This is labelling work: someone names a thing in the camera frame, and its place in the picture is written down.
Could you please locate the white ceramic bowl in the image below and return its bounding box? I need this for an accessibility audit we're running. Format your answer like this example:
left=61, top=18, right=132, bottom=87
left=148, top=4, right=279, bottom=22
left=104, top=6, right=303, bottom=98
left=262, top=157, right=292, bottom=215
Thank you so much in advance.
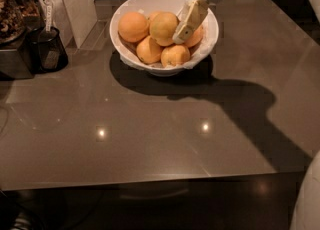
left=109, top=0, right=220, bottom=77

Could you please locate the glass container of nuts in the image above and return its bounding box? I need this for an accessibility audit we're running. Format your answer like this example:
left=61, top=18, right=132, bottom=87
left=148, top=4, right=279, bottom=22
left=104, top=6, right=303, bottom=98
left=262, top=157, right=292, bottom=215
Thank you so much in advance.
left=0, top=0, right=40, bottom=44

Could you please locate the black glass jar with tag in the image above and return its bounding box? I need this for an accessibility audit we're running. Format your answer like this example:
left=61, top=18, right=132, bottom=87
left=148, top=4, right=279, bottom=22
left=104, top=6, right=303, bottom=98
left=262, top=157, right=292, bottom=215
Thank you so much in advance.
left=27, top=0, right=68, bottom=73

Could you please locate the white box on table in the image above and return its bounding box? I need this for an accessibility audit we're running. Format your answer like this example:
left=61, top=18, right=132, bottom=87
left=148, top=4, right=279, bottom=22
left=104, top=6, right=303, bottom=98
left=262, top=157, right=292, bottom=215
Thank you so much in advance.
left=50, top=0, right=97, bottom=48

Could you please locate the orange at front right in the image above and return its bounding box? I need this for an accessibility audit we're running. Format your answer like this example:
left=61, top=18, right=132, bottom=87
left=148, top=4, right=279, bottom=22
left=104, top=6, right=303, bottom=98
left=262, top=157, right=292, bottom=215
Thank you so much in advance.
left=161, top=44, right=191, bottom=67

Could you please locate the orange at front left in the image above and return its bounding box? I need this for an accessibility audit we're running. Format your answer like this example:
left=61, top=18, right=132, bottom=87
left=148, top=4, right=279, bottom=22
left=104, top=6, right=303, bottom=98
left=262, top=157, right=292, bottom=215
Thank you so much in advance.
left=136, top=36, right=163, bottom=64

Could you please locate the greenish orange on top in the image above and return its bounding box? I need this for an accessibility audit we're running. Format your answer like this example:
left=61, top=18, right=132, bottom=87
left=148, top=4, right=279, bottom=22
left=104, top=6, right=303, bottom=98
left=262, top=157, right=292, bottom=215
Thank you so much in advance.
left=149, top=12, right=179, bottom=47

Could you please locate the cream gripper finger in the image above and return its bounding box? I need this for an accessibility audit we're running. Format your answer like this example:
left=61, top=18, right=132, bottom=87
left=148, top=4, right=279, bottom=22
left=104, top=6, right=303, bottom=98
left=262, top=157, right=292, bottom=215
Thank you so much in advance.
left=172, top=0, right=209, bottom=44

